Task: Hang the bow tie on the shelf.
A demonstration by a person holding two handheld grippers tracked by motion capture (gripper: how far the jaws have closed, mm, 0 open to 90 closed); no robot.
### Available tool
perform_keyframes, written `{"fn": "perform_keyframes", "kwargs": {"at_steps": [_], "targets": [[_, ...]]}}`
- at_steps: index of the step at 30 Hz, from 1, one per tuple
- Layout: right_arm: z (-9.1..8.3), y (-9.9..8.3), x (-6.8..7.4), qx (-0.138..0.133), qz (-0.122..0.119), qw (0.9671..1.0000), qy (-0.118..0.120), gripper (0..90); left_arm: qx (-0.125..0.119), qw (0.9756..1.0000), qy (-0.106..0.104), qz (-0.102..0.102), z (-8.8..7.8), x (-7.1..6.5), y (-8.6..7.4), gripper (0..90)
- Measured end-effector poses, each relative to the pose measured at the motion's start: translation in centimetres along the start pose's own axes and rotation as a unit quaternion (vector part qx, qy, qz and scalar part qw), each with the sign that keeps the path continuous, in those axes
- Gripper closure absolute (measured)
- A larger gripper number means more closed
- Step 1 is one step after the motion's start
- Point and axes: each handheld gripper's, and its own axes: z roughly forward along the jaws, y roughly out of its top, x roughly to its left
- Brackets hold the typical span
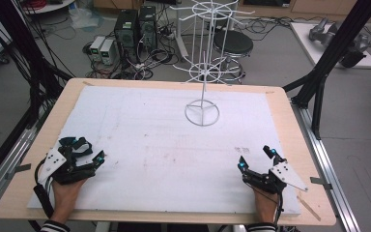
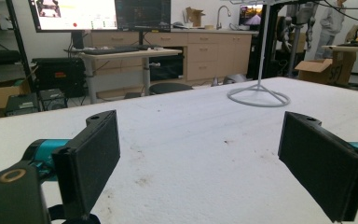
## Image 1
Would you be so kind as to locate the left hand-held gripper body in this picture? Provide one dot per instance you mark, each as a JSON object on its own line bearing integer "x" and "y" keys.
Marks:
{"x": 58, "y": 167}

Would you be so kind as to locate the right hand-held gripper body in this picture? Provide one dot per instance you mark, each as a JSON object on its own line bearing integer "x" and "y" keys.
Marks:
{"x": 278, "y": 175}

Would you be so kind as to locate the person's left hand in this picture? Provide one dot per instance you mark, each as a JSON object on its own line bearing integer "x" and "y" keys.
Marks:
{"x": 65, "y": 199}

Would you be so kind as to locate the person's right hand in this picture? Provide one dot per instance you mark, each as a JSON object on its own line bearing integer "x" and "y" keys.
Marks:
{"x": 265, "y": 206}

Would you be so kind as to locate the grey metal clamp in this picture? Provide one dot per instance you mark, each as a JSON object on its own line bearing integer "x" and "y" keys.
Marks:
{"x": 17, "y": 170}
{"x": 320, "y": 182}

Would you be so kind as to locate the thin wooden stick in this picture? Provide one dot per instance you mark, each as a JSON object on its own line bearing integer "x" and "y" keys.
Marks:
{"x": 308, "y": 208}

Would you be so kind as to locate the white foam board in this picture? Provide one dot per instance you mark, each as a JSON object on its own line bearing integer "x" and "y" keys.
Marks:
{"x": 161, "y": 167}

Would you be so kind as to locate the white power supply unit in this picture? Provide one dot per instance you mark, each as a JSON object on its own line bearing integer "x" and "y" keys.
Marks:
{"x": 96, "y": 46}
{"x": 107, "y": 51}

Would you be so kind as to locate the black round stool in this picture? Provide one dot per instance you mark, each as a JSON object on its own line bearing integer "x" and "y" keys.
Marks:
{"x": 233, "y": 43}

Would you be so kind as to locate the white floor board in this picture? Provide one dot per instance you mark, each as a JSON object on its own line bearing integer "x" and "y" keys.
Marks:
{"x": 309, "y": 42}

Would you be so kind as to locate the large black computer tower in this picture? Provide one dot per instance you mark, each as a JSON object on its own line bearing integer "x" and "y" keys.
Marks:
{"x": 126, "y": 32}

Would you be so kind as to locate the clear plastic bag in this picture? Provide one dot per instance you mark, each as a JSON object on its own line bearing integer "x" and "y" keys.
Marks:
{"x": 85, "y": 17}

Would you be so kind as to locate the grey robot part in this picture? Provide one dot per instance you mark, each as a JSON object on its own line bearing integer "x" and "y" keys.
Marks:
{"x": 322, "y": 32}

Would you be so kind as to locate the round white table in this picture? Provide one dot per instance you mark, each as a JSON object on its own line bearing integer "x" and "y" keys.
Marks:
{"x": 50, "y": 5}

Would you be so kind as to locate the slim black computer tower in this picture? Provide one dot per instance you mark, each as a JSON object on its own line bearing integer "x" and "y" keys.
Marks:
{"x": 148, "y": 29}

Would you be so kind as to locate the white metal table leg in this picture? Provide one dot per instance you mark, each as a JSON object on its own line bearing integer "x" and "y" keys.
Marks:
{"x": 181, "y": 35}

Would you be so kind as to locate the aluminium rail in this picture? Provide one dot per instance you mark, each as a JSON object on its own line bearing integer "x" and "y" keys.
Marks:
{"x": 9, "y": 158}
{"x": 328, "y": 167}

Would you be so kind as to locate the black frame post with brace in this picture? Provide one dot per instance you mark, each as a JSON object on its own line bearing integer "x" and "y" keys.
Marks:
{"x": 335, "y": 51}

